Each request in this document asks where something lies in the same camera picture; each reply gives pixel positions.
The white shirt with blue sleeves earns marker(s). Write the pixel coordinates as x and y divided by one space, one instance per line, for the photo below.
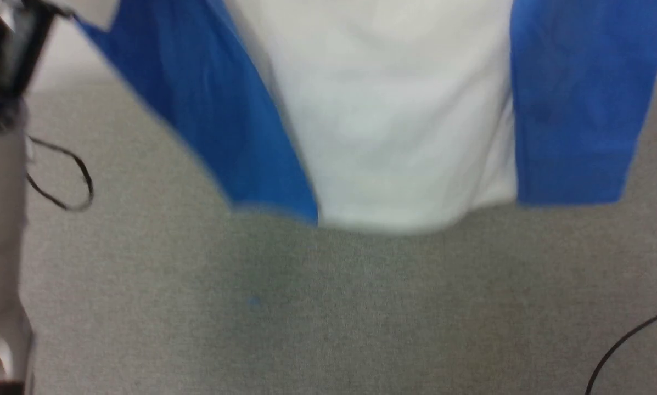
394 120

